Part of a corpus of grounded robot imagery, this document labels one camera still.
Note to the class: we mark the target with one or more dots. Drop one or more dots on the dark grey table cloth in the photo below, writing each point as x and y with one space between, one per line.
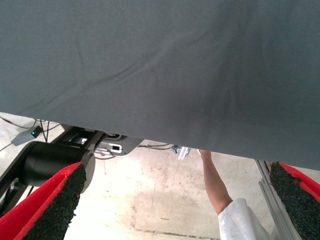
150 62

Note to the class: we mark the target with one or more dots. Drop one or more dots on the grey metal bracket plate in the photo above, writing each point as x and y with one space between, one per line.
127 145

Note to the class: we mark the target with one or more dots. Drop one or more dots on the white sleeve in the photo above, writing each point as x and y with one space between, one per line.
240 222

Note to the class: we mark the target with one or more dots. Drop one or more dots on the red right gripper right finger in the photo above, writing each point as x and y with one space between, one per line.
300 207

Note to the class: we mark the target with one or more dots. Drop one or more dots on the black cylinder machine part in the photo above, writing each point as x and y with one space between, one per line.
50 160

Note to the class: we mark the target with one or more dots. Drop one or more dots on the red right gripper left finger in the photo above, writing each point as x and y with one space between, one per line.
37 207

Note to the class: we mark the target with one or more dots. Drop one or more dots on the small aluminium profile piece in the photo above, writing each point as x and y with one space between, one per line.
182 152

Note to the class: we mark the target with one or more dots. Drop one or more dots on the bare person forearm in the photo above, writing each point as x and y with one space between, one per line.
215 185

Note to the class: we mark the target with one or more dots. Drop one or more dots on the grey box with green light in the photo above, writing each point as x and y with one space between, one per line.
25 137

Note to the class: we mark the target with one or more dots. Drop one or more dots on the aluminium profile table leg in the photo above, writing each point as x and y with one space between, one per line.
272 200

